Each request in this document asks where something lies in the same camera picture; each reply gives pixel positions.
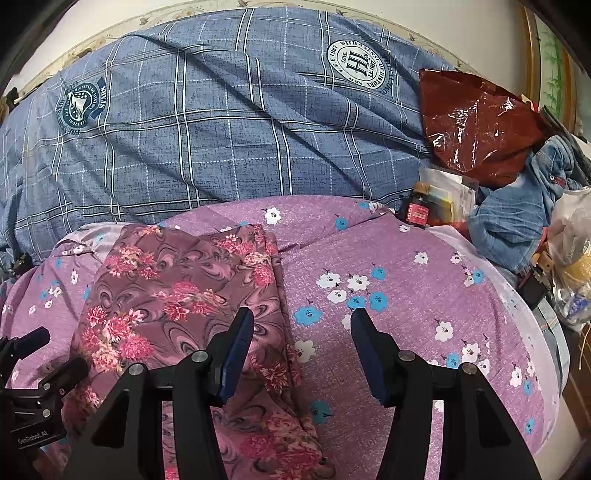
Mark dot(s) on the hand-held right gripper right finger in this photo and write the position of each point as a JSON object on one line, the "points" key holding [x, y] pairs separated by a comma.
{"points": [[369, 360]]}

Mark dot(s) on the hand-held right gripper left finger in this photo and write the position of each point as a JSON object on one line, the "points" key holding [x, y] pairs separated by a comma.
{"points": [[235, 355]]}

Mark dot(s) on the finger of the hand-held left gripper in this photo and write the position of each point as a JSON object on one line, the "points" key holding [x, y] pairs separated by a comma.
{"points": [[27, 341], [64, 376]]}

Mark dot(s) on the maroon pink floral garment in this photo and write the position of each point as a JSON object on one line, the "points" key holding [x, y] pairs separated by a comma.
{"points": [[175, 295]]}

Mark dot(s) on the purple floral bedsheet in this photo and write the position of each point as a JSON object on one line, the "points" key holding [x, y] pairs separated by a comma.
{"points": [[415, 323]]}

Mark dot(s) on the brown bottle with red label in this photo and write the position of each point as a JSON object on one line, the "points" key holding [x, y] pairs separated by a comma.
{"points": [[417, 210]]}

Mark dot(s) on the clear packet of papers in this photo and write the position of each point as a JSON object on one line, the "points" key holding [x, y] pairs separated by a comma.
{"points": [[455, 191]]}

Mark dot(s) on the blue denim jeans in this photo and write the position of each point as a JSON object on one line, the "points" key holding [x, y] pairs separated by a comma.
{"points": [[512, 207]]}

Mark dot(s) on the blue plaid quilt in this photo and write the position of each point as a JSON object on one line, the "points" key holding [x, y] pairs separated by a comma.
{"points": [[221, 115]]}

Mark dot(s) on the white plastic bag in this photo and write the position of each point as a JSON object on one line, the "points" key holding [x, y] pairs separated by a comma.
{"points": [[572, 221]]}

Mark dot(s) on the red plastic bag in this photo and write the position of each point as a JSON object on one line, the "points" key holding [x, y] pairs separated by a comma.
{"points": [[475, 129]]}

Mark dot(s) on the gold framed wall picture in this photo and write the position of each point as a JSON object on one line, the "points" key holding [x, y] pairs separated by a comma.
{"points": [[549, 64]]}

